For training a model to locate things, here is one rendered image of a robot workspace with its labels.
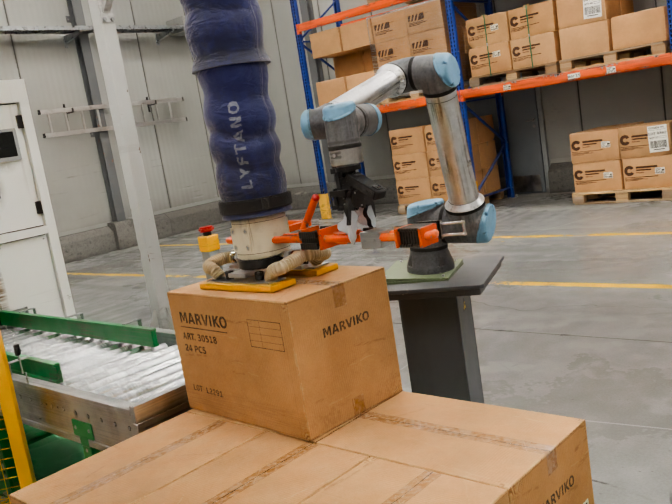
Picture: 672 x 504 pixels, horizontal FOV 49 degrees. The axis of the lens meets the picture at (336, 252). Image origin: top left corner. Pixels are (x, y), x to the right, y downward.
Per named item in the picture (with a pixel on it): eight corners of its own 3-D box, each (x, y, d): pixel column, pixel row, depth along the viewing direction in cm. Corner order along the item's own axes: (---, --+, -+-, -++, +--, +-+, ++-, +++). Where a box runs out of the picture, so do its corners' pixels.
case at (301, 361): (189, 407, 248) (166, 291, 241) (279, 368, 275) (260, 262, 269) (310, 442, 205) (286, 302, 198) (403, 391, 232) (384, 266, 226)
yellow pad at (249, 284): (199, 289, 235) (196, 274, 234) (223, 281, 242) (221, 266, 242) (272, 293, 212) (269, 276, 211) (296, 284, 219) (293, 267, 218)
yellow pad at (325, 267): (244, 274, 249) (242, 260, 248) (266, 267, 256) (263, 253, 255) (317, 276, 226) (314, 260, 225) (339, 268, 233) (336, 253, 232)
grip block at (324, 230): (299, 251, 215) (295, 231, 214) (322, 243, 222) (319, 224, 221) (320, 251, 209) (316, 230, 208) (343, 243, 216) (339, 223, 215)
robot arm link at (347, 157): (368, 144, 201) (344, 149, 195) (370, 162, 202) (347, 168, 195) (344, 148, 208) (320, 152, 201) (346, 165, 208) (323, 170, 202)
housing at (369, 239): (360, 249, 201) (358, 232, 200) (376, 243, 206) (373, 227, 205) (380, 249, 196) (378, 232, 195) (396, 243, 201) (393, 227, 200)
